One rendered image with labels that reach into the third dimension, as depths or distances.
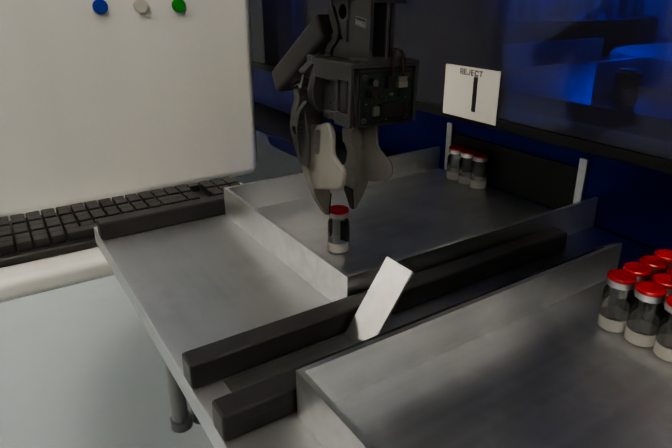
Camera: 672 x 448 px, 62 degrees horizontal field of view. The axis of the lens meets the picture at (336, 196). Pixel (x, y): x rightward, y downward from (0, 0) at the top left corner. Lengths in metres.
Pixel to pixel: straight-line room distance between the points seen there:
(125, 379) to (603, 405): 1.66
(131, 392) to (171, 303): 1.38
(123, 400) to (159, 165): 0.99
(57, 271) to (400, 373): 0.50
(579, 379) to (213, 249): 0.36
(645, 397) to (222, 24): 0.83
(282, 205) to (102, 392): 1.30
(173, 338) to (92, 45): 0.60
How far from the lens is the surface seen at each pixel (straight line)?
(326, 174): 0.51
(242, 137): 1.05
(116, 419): 1.80
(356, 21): 0.47
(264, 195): 0.69
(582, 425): 0.40
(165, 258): 0.59
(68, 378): 2.00
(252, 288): 0.52
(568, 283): 0.52
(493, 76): 0.65
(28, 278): 0.79
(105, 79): 0.97
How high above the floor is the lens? 1.13
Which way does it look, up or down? 20 degrees down
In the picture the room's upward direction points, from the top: straight up
